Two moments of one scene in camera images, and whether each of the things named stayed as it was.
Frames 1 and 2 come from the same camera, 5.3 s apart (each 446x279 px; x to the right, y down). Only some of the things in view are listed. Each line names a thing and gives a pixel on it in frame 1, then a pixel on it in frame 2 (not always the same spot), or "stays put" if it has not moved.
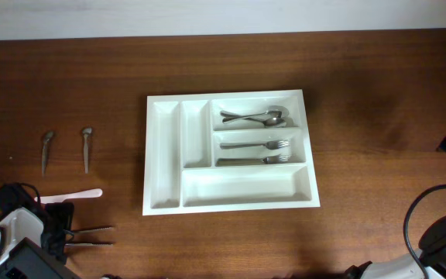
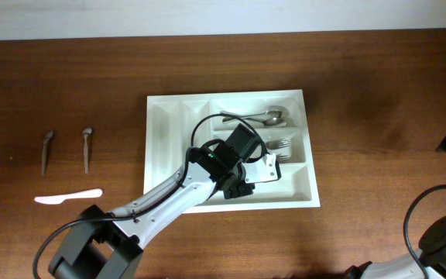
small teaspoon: x=48 y=136 stays put
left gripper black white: x=64 y=212 -> x=244 y=186
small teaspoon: x=86 y=131 stays put
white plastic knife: x=60 y=198 stays put
